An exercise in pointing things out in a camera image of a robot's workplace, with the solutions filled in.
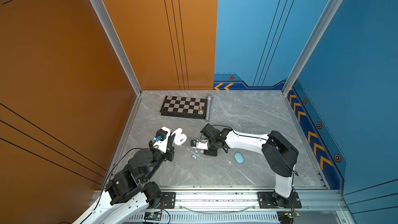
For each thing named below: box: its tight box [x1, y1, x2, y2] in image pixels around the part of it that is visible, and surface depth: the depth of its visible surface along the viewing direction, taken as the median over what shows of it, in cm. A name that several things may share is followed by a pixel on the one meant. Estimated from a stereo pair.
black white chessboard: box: [159, 95, 208, 120], surface depth 108 cm
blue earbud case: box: [234, 152, 245, 165], surface depth 87 cm
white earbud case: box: [171, 127, 188, 146], surface depth 66 cm
